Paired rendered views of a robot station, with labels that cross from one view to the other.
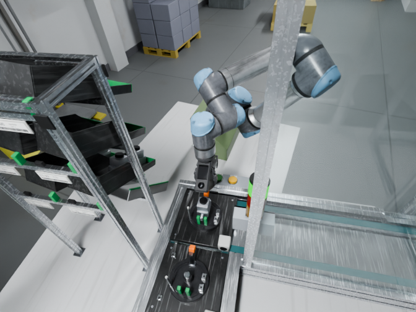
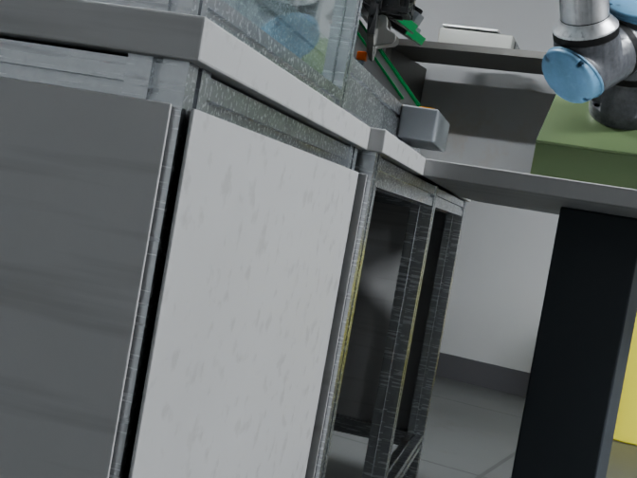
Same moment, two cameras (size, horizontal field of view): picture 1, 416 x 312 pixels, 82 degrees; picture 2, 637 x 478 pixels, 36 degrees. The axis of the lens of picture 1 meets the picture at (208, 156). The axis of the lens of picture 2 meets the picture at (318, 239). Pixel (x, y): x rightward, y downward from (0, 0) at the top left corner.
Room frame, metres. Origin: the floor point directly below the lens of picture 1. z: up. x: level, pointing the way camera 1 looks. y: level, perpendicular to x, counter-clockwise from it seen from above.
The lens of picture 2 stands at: (0.44, -2.02, 0.75)
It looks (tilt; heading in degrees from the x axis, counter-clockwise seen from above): 2 degrees down; 87
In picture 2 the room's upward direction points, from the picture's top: 10 degrees clockwise
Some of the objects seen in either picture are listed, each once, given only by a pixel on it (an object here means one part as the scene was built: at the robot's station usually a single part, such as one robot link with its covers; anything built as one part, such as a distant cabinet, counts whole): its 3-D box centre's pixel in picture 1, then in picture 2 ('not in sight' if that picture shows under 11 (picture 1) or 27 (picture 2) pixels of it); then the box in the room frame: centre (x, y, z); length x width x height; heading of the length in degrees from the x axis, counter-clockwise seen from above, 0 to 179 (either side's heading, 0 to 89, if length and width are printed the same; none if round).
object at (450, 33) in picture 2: not in sight; (480, 44); (1.25, 2.59, 1.62); 0.37 x 0.36 x 0.09; 152
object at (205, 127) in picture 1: (203, 130); not in sight; (0.59, 0.01, 1.37); 0.09 x 0.08 x 0.11; 121
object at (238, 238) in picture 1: (276, 241); not in sight; (0.41, -0.25, 0.91); 0.84 x 0.28 x 0.10; 74
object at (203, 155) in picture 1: (203, 148); not in sight; (0.59, 0.01, 1.29); 0.08 x 0.08 x 0.05
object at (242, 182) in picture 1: (232, 184); (424, 129); (0.70, -0.11, 0.93); 0.21 x 0.07 x 0.06; 74
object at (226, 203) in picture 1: (205, 217); not in sight; (0.51, 0.03, 0.96); 0.24 x 0.24 x 0.02; 74
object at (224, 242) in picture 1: (224, 242); not in sight; (0.39, -0.04, 0.97); 0.05 x 0.05 x 0.04; 74
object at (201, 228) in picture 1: (205, 215); not in sight; (0.51, 0.03, 0.98); 0.14 x 0.14 x 0.02
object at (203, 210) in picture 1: (203, 207); not in sight; (0.50, 0.03, 1.06); 0.08 x 0.04 x 0.07; 164
